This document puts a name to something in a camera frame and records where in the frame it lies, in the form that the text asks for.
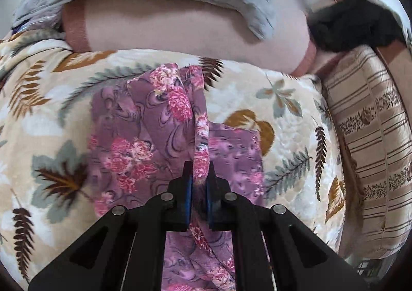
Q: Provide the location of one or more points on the black garment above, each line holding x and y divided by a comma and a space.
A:
348, 24

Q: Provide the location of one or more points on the cream leaf-pattern blanket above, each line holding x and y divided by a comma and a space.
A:
46, 125

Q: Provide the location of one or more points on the striped beige pillow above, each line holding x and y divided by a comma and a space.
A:
373, 124

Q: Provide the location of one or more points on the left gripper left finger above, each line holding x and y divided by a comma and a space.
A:
124, 249

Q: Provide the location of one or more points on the pink bolster pillow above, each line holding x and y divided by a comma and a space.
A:
195, 28

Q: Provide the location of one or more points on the purple floral cloth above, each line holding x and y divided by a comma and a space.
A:
144, 130

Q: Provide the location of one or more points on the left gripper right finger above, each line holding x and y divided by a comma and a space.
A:
272, 248

